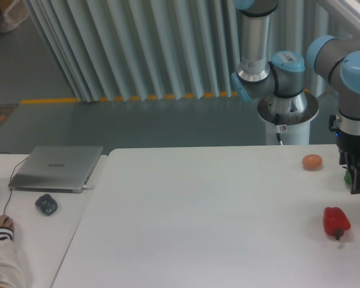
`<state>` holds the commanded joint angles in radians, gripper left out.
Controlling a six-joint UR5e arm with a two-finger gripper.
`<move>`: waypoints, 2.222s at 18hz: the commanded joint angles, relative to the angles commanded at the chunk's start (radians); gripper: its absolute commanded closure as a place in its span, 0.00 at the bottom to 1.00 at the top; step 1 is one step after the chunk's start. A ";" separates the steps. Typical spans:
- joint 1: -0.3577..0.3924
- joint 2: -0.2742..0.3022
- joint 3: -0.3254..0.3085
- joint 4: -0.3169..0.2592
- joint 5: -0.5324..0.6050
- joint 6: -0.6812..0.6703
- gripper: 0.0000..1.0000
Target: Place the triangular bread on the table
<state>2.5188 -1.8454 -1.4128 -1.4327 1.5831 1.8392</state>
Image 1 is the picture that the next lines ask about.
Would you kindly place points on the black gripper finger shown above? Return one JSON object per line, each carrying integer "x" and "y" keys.
{"x": 353, "y": 168}

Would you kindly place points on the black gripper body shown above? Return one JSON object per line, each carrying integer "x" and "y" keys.
{"x": 347, "y": 144}

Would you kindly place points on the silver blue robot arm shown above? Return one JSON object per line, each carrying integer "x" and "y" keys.
{"x": 278, "y": 81}

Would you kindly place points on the cream striped sleeve forearm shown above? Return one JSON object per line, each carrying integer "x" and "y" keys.
{"x": 11, "y": 273}

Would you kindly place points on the person's hand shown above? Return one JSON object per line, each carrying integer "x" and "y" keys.
{"x": 6, "y": 222}

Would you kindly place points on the green vegetable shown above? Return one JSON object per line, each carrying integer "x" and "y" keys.
{"x": 347, "y": 178}

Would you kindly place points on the brown egg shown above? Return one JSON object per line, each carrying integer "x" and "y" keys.
{"x": 312, "y": 162}

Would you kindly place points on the red bell pepper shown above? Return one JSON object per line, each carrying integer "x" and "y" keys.
{"x": 335, "y": 222}

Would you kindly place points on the silver closed laptop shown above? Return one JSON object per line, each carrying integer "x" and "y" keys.
{"x": 61, "y": 169}

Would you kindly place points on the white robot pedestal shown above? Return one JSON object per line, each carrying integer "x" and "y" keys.
{"x": 288, "y": 129}

